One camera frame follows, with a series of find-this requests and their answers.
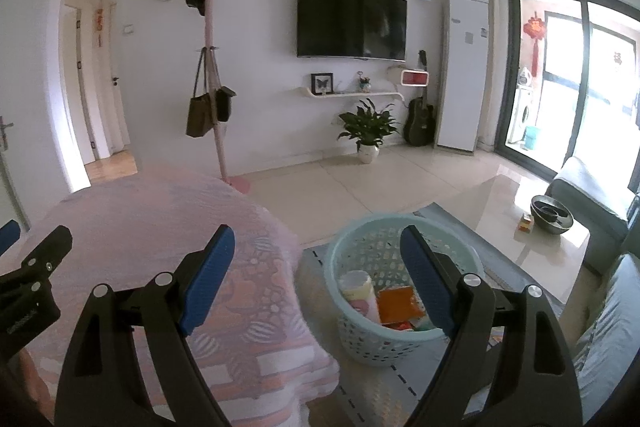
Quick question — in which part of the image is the sliding glass door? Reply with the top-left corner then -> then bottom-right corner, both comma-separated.
492,0 -> 640,196

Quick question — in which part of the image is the white refrigerator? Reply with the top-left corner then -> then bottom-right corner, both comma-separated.
435,0 -> 491,153

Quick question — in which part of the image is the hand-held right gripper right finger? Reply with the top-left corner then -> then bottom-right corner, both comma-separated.
399,224 -> 584,427

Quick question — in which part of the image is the red white wall box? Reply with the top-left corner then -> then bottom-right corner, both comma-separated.
400,69 -> 431,88

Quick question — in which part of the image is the black hanging bag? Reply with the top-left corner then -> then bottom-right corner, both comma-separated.
215,85 -> 237,124

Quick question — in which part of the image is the glass coffee table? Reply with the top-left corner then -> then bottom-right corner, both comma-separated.
440,174 -> 592,304

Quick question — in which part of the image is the pink wooden coat rack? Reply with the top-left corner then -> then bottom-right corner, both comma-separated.
192,0 -> 251,196

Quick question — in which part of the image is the light blue plastic basket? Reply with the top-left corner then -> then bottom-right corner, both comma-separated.
324,213 -> 486,366

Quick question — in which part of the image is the green potted plant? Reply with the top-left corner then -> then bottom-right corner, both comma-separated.
337,98 -> 401,166

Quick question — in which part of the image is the orange packet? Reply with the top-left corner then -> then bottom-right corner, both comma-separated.
376,287 -> 424,326

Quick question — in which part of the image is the brown hanging bag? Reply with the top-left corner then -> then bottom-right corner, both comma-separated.
186,49 -> 215,139

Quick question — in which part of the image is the grey green sofa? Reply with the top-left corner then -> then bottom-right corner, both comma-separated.
570,252 -> 640,427

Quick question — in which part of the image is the white washing machine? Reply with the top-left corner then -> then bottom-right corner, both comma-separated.
510,84 -> 539,143

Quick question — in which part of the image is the pink patterned tablecloth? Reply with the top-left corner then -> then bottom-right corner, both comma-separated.
20,159 -> 342,427

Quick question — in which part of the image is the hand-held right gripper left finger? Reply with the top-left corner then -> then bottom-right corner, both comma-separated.
54,224 -> 236,427

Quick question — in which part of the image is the dark acoustic guitar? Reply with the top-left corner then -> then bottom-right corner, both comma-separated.
402,50 -> 436,147

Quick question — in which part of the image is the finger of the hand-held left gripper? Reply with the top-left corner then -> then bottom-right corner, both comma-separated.
0,219 -> 21,254
9,224 -> 74,281

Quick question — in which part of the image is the white interior door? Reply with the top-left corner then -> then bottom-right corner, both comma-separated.
107,2 -> 132,156

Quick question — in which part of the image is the grey green armchair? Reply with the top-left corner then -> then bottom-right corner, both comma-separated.
545,156 -> 640,279

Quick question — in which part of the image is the black picture frame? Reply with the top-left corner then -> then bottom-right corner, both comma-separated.
310,73 -> 334,97

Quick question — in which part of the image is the metal bowl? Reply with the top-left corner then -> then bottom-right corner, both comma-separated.
530,194 -> 574,236

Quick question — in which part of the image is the white curved wall shelf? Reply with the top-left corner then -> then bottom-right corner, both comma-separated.
301,86 -> 406,101

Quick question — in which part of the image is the red hanging knot ornament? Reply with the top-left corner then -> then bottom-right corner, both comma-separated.
522,12 -> 549,78

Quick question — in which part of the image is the black flat television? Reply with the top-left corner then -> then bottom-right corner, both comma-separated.
296,0 -> 409,62

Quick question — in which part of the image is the grey floor mat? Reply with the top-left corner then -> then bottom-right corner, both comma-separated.
295,202 -> 567,427

